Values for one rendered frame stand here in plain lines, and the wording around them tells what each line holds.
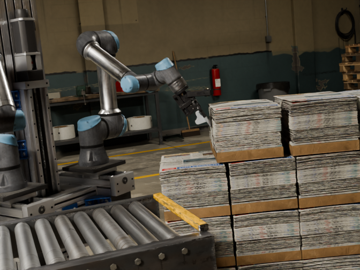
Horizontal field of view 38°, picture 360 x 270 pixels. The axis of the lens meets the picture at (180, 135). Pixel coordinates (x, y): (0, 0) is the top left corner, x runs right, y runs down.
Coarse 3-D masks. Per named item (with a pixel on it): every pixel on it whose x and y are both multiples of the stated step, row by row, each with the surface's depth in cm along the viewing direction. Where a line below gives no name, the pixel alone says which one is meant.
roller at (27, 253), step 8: (24, 224) 168; (16, 232) 164; (24, 232) 159; (16, 240) 159; (24, 240) 152; (32, 240) 155; (24, 248) 145; (32, 248) 145; (24, 256) 139; (32, 256) 138; (24, 264) 134; (32, 264) 132
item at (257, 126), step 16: (224, 112) 218; (240, 112) 217; (256, 112) 217; (272, 112) 217; (224, 128) 218; (240, 128) 218; (256, 128) 219; (272, 128) 219; (224, 144) 219; (240, 144) 219; (256, 144) 220; (272, 144) 219
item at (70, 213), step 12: (108, 204) 183; (120, 204) 183; (144, 204) 186; (156, 204) 188; (36, 216) 176; (48, 216) 175; (72, 216) 177; (12, 228) 171; (12, 240) 171; (36, 240) 174; (60, 240) 177; (84, 240) 180; (12, 252) 172
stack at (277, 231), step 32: (192, 160) 235; (256, 160) 221; (288, 160) 219; (320, 160) 220; (352, 160) 220; (192, 192) 220; (224, 192) 221; (256, 192) 221; (288, 192) 221; (320, 192) 222; (352, 192) 222; (224, 224) 223; (256, 224) 223; (288, 224) 223; (320, 224) 223; (352, 224) 223; (224, 256) 225; (352, 256) 226
